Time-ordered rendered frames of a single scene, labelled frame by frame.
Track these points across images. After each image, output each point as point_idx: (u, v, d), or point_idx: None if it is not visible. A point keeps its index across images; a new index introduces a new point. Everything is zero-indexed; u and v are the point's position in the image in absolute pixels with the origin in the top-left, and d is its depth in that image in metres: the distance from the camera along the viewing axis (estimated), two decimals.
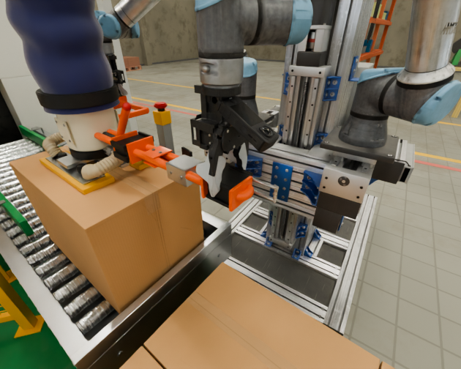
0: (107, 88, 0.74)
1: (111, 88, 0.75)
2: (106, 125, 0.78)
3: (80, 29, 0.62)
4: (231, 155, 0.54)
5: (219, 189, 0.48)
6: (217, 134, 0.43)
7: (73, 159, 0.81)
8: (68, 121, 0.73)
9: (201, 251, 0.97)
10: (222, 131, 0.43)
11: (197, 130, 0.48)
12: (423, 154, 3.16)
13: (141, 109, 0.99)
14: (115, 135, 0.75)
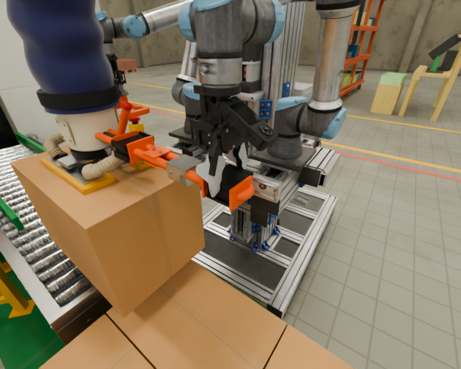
0: (108, 88, 0.74)
1: (112, 88, 0.75)
2: (107, 125, 0.78)
3: (81, 29, 0.62)
4: (231, 155, 0.54)
5: (219, 189, 0.48)
6: (216, 134, 0.43)
7: (74, 159, 0.81)
8: (69, 121, 0.73)
9: None
10: (222, 130, 0.43)
11: (196, 130, 0.48)
12: (395, 157, 3.37)
13: (141, 109, 0.99)
14: (115, 135, 0.75)
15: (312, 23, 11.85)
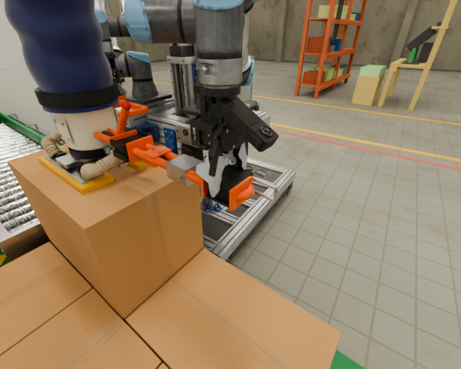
0: (107, 87, 0.73)
1: (110, 88, 0.74)
2: (105, 124, 0.78)
3: (80, 28, 0.62)
4: (231, 155, 0.54)
5: (219, 189, 0.48)
6: (216, 134, 0.43)
7: (72, 158, 0.80)
8: (67, 121, 0.73)
9: None
10: (222, 131, 0.43)
11: (196, 130, 0.47)
12: (364, 142, 3.52)
13: (140, 108, 0.99)
14: (115, 135, 0.75)
15: (304, 20, 12.00)
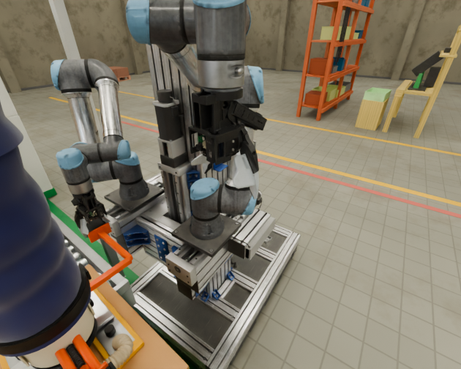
0: (71, 306, 0.57)
1: (76, 302, 0.59)
2: (71, 336, 0.62)
3: (26, 278, 0.46)
4: (201, 159, 0.51)
5: (255, 187, 0.47)
6: (246, 133, 0.43)
7: None
8: None
9: None
10: (244, 129, 0.44)
11: (214, 147, 0.40)
12: (371, 181, 3.36)
13: (122, 263, 0.83)
14: (80, 361, 0.59)
15: (305, 30, 11.84)
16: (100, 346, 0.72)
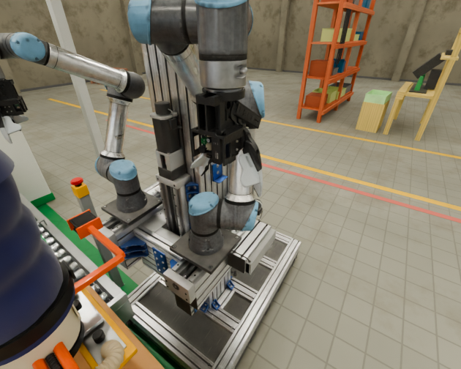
0: (49, 310, 0.49)
1: (55, 305, 0.50)
2: (51, 344, 0.54)
3: None
4: (200, 161, 0.50)
5: (258, 184, 0.48)
6: (248, 132, 0.43)
7: None
8: None
9: None
10: (246, 128, 0.44)
11: (221, 148, 0.40)
12: (372, 185, 3.34)
13: (113, 261, 0.75)
14: None
15: (305, 31, 11.82)
16: (88, 354, 0.64)
